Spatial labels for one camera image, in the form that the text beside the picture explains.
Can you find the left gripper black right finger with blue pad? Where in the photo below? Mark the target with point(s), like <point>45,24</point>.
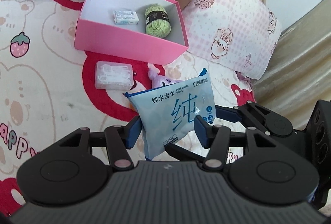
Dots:
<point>216,139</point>

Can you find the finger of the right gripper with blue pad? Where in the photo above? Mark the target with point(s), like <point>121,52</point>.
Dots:
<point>182,154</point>

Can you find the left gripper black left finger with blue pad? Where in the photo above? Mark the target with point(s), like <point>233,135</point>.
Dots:
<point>119,139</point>

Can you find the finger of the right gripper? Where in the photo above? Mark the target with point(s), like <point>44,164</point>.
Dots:
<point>228,114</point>

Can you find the blue wet wipes pack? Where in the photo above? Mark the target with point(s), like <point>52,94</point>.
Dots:
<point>167,113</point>

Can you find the purple plush toy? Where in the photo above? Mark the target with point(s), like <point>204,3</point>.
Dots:
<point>158,80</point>

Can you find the clear plastic floss pick box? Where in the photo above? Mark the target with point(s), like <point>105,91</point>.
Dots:
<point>113,76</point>

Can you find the white bear print blanket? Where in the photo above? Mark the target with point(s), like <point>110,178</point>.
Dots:
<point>47,86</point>

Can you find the pink checked pillow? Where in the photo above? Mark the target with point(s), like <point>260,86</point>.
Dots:
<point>238,34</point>

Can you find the green yarn ball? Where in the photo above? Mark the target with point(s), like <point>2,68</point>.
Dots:
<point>157,23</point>

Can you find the pink cardboard box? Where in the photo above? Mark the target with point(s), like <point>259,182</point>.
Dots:
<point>97,32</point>

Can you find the small blue white packet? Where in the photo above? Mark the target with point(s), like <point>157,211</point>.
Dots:
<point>122,17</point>

